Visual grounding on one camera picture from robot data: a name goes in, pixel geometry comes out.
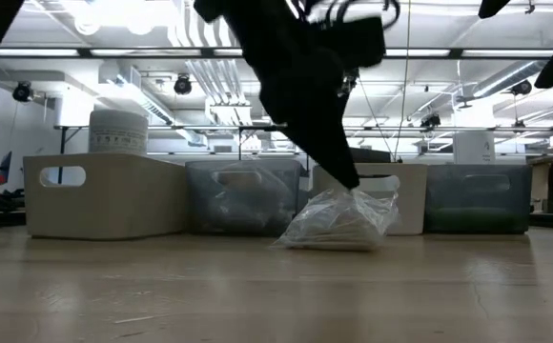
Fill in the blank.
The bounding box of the white cylindrical wipes canister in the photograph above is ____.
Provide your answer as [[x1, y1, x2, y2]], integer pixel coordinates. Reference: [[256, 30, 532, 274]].
[[88, 109, 149, 156]]

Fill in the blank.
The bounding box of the dark grey plastic bin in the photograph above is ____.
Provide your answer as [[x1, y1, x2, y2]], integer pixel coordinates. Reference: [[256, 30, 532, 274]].
[[423, 164, 533, 234]]

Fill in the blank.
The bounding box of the clear bag of cotton balls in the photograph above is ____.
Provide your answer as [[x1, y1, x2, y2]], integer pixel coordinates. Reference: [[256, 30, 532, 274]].
[[274, 174, 401, 252], [209, 164, 299, 232]]

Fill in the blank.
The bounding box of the smoky translucent plastic bin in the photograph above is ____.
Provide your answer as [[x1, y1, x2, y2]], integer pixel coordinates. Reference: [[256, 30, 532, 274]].
[[184, 159, 302, 237]]

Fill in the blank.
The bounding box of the pale opaque plastic bin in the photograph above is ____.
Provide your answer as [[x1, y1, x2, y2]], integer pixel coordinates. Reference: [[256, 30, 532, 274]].
[[22, 152, 188, 239]]

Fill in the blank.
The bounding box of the small blue-grey monitor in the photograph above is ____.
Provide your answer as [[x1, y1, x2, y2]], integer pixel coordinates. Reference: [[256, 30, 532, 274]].
[[0, 151, 13, 185]]

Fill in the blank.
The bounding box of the white pillar with sign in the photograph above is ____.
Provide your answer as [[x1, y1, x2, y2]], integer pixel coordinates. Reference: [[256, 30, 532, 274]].
[[452, 131, 497, 166]]

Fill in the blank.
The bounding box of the white plastic bin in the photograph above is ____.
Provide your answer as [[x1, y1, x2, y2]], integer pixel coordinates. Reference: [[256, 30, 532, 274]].
[[312, 164, 429, 236]]

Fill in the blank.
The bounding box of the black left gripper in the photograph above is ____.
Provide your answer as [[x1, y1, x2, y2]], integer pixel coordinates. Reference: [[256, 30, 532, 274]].
[[193, 0, 387, 191]]

